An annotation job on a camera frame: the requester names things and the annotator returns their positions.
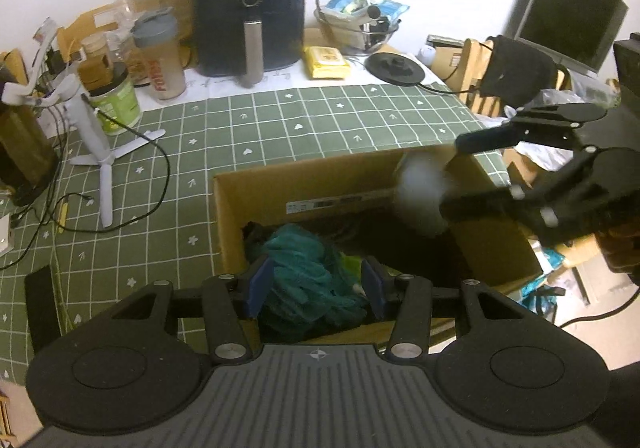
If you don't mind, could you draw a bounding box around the lilac earbuds case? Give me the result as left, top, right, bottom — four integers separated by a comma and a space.
395, 152, 454, 214

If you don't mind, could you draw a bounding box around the teal bath loofah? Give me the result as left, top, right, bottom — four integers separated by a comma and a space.
254, 223, 368, 342

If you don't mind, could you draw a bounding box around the black cloth on chair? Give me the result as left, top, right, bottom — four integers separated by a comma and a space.
480, 36, 558, 108

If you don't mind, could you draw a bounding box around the wooden chair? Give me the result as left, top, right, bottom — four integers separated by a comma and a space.
445, 37, 566, 116

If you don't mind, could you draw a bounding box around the clear plastic bag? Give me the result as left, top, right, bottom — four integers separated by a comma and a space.
514, 85, 620, 171

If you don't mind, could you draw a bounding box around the cardboard box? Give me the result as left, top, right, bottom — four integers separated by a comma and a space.
211, 142, 544, 346

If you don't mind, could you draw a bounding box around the black kettle base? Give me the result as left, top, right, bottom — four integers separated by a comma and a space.
364, 52, 425, 87

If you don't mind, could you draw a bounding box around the computer monitor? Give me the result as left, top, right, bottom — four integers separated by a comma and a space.
503, 0, 628, 74

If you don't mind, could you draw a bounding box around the glass bowl with clutter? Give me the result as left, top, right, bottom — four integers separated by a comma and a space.
314, 0, 409, 56

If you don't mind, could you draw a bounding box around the yellow wet wipes pack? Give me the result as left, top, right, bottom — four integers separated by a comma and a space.
304, 46, 350, 79

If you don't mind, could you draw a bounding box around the green label jar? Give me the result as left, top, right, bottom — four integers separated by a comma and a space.
89, 62, 142, 136

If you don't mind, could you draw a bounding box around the black kettle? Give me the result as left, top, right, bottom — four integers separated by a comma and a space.
0, 103, 58, 207

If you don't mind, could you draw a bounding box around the grey lid shaker bottle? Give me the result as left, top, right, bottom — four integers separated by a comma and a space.
131, 7, 186, 101

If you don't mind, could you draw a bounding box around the black air fryer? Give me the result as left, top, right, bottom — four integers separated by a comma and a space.
192, 0, 305, 84

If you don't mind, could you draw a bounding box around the white gimbal tripod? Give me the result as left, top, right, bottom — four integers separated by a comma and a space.
1, 18, 166, 231

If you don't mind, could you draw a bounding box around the black charging cable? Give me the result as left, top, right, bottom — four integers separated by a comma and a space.
0, 94, 172, 269

